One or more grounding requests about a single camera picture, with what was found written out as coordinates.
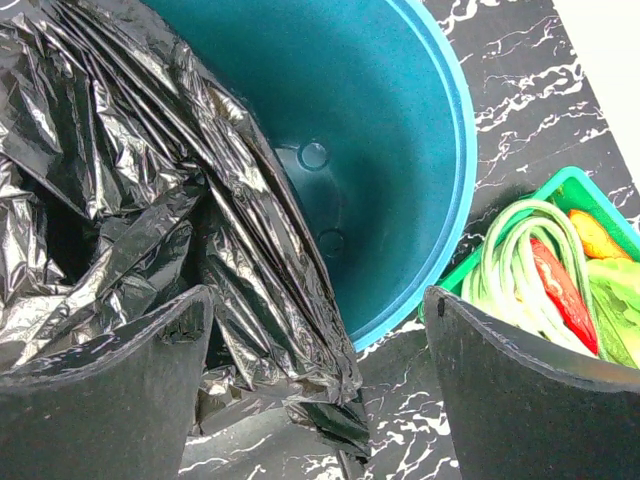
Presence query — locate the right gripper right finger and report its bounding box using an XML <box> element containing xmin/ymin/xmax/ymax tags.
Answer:
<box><xmin>423</xmin><ymin>287</ymin><xmax>639</xmax><ymax>479</ymax></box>

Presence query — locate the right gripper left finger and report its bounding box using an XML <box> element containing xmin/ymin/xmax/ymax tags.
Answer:
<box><xmin>1</xmin><ymin>286</ymin><xmax>214</xmax><ymax>479</ymax></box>

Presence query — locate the black trash bag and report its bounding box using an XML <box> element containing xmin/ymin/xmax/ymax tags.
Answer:
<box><xmin>1</xmin><ymin>1</ymin><xmax>370</xmax><ymax>459</ymax></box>

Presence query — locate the teal plastic trash bin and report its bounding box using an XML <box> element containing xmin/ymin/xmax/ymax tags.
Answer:
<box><xmin>151</xmin><ymin>1</ymin><xmax>478</xmax><ymax>350</ymax></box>

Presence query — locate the green long beans bundle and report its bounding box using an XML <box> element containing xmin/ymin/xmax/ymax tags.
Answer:
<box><xmin>460</xmin><ymin>199</ymin><xmax>606</xmax><ymax>359</ymax></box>

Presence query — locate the red chili pepper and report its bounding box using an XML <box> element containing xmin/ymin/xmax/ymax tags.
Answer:
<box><xmin>530</xmin><ymin>238</ymin><xmax>599</xmax><ymax>356</ymax></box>

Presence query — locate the small orange carrot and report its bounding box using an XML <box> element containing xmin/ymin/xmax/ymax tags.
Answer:
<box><xmin>568</xmin><ymin>209</ymin><xmax>631</xmax><ymax>260</ymax></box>

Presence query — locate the green plastic vegetable tray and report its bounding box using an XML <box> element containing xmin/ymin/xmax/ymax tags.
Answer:
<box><xmin>436</xmin><ymin>166</ymin><xmax>639</xmax><ymax>295</ymax></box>

